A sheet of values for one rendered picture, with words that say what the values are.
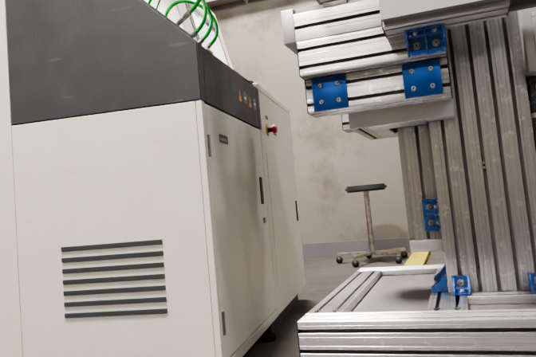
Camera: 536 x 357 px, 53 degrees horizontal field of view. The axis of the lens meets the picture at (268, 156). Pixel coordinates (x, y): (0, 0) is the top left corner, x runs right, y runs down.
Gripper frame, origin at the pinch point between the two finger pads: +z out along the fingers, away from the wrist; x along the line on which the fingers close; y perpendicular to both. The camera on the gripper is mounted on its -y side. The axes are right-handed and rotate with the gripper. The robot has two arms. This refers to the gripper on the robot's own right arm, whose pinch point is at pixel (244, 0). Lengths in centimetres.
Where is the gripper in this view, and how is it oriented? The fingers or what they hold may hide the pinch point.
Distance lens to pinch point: 199.4
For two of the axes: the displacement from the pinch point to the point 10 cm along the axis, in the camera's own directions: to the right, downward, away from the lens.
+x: 2.2, 0.6, 9.7
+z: 0.9, 9.9, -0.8
